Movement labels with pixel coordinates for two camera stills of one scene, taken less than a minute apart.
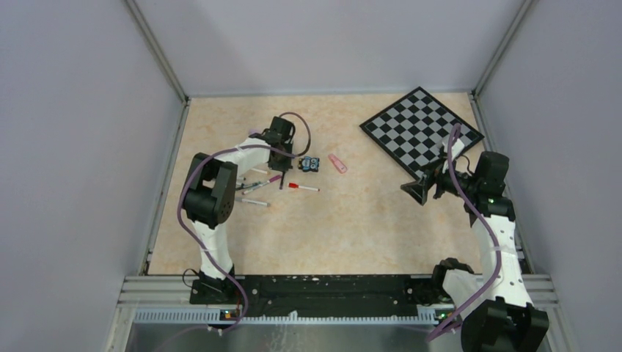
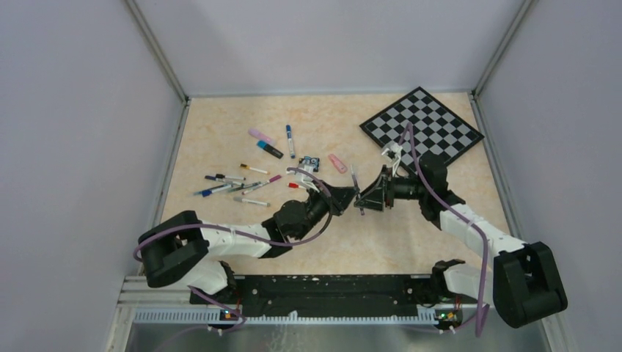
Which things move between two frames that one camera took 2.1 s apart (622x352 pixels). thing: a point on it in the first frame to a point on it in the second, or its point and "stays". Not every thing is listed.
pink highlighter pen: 337,163 stays
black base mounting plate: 290,294 stays
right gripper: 436,174 to 375,196
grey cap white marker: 240,199 stays
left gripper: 281,166 to 340,197
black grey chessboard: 412,128 stays
